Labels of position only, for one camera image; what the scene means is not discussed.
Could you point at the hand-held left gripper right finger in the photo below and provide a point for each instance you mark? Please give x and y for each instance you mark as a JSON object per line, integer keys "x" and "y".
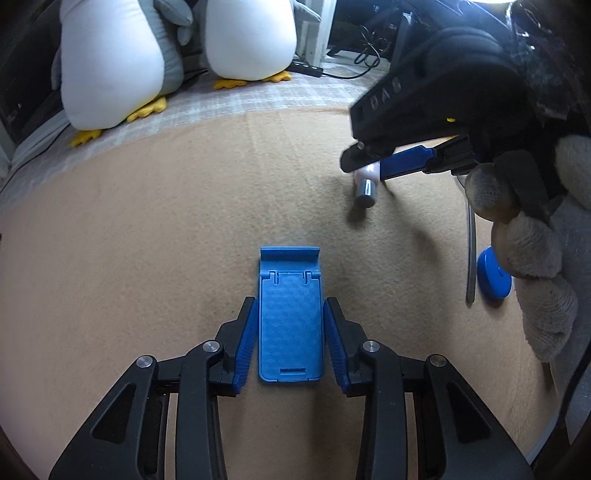
{"x": 337, "y": 346}

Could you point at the blue round lid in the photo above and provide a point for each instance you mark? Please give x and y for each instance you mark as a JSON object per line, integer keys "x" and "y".
{"x": 491, "y": 281}

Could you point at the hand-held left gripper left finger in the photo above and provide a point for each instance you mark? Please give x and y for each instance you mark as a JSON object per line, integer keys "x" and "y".
{"x": 242, "y": 341}

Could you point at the large penguin plush toy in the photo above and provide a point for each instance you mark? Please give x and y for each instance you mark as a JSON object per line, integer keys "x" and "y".
{"x": 111, "y": 64}

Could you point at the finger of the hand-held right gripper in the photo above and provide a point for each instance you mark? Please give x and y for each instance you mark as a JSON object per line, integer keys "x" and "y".
{"x": 360, "y": 157}
{"x": 411, "y": 161}

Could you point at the pink lipstick tube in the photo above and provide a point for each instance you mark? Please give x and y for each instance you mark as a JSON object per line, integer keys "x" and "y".
{"x": 365, "y": 189}

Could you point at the metal spoon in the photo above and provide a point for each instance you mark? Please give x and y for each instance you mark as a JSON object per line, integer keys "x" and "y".
{"x": 471, "y": 258}

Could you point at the grey checked cloth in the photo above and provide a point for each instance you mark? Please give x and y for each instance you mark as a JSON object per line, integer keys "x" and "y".
{"x": 277, "y": 99}

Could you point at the blue phone stand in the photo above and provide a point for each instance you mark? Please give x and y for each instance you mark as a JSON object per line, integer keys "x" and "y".
{"x": 291, "y": 323}

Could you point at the black light stand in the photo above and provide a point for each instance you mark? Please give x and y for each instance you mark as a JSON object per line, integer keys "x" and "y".
{"x": 402, "y": 41}

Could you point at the small penguin plush toy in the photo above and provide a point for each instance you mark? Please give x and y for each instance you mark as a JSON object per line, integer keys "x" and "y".
{"x": 249, "y": 37}

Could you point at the white window frame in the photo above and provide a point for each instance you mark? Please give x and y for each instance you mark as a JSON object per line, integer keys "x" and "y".
{"x": 318, "y": 32}

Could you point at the black power strip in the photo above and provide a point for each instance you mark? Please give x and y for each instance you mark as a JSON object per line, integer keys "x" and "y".
{"x": 307, "y": 68}

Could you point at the person's right hand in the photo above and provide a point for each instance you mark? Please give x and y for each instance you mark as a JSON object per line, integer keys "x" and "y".
{"x": 549, "y": 286}

